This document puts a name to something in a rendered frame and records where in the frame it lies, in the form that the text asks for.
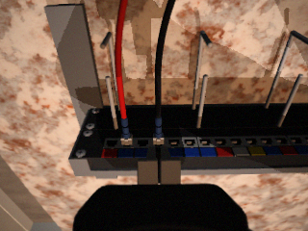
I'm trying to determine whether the red patch cord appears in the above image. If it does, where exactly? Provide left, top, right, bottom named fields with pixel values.
left=115, top=0, right=128, bottom=127

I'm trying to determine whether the dark grey metal rack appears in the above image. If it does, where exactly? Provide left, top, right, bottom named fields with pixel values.
left=44, top=4, right=308, bottom=179

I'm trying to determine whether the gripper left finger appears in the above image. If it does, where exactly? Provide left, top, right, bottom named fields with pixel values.
left=137, top=146, right=159, bottom=185

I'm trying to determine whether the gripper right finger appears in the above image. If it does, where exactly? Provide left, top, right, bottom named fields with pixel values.
left=158, top=146, right=181, bottom=184

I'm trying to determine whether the black cable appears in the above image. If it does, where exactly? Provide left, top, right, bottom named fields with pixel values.
left=155, top=0, right=176, bottom=127

